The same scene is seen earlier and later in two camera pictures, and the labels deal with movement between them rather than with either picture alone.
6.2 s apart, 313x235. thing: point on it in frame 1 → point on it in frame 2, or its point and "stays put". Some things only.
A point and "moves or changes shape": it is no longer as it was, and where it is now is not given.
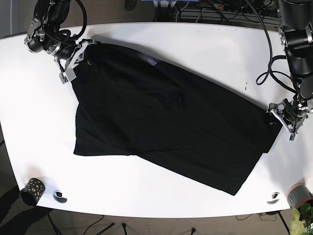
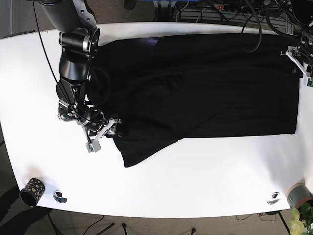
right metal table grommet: x=276 y=198 stays put
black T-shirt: x=127 y=105 moves or changes shape
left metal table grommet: x=57 y=196 stays put
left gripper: x=67 y=72 → x=93 y=145
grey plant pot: x=297 y=193 stays put
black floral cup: x=32 y=192 stays put
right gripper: x=291 y=114 → x=303 y=68
